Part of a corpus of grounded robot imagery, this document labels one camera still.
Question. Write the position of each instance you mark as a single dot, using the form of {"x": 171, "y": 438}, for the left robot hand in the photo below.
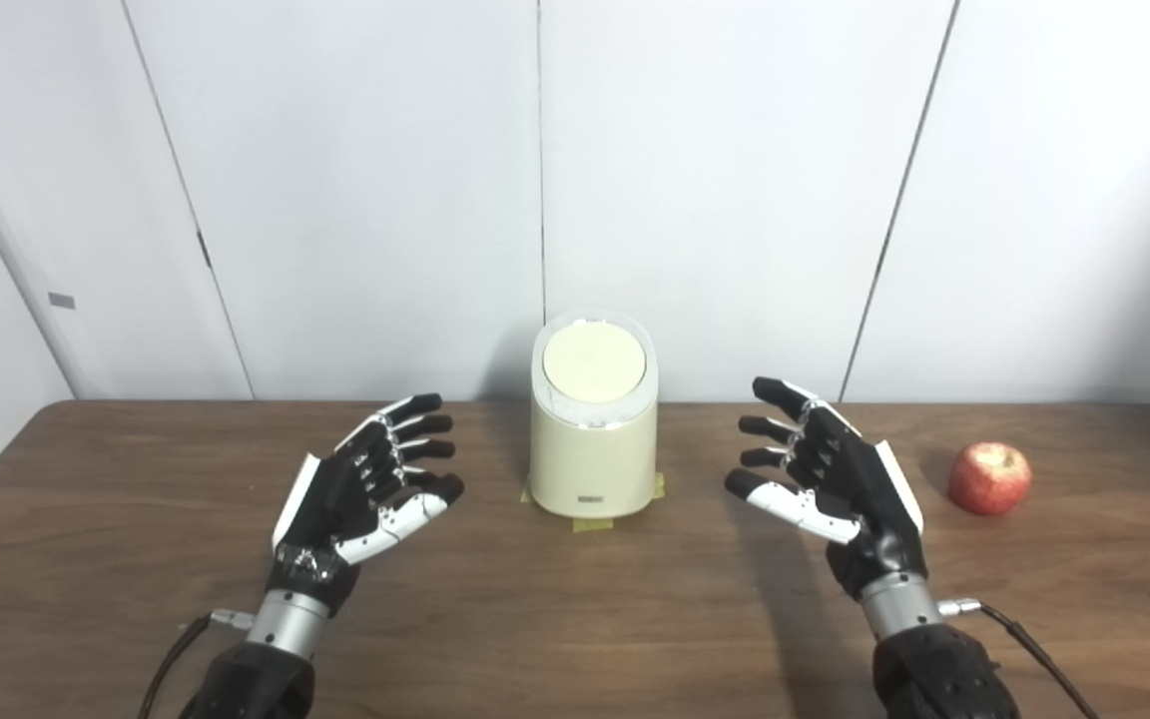
{"x": 335, "y": 499}

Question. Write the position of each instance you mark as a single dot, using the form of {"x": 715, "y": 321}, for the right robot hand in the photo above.
{"x": 855, "y": 489}

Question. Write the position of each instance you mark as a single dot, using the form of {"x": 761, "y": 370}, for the red apple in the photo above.
{"x": 989, "y": 479}

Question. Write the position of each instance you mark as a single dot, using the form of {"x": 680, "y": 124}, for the cream-colored bin body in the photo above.
{"x": 592, "y": 459}

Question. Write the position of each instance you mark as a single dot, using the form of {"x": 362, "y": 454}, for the cream round bin lid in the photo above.
{"x": 595, "y": 361}

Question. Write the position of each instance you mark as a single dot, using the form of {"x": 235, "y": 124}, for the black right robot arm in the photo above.
{"x": 934, "y": 674}

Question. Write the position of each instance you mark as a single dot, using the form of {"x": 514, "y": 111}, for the black wall panel hinge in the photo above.
{"x": 204, "y": 250}

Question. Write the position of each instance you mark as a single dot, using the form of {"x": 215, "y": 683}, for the small gray wall label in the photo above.
{"x": 61, "y": 300}

